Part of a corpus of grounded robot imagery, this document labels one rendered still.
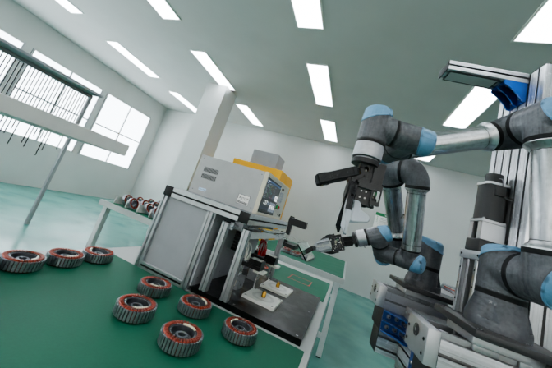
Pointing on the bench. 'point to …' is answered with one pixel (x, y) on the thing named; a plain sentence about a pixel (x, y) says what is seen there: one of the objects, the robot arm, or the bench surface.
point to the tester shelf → (223, 209)
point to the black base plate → (296, 301)
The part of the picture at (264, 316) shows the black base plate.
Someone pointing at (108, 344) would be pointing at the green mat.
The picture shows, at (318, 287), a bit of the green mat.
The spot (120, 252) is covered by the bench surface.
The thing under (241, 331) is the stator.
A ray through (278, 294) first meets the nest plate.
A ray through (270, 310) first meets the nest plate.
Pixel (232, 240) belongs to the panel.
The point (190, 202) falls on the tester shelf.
